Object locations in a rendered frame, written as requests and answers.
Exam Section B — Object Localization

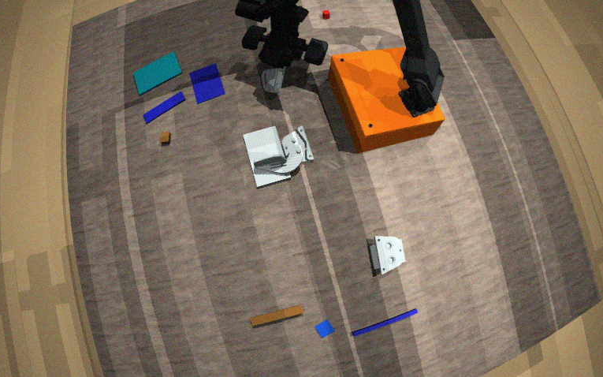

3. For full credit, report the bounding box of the blue thin bar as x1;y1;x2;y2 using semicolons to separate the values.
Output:
352;308;418;336

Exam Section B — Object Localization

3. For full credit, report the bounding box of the orange flat bar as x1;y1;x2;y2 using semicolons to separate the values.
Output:
250;304;303;326

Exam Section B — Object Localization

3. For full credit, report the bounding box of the teal flat rectangular plate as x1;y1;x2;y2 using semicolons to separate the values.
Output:
133;52;182;96

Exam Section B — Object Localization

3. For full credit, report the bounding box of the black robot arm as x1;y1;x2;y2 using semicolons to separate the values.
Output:
235;0;445;118

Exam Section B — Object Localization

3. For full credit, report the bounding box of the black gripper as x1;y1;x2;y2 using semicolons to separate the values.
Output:
242;25;329;65

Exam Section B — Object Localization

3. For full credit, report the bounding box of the blue flat bar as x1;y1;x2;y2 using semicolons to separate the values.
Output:
143;91;186;124

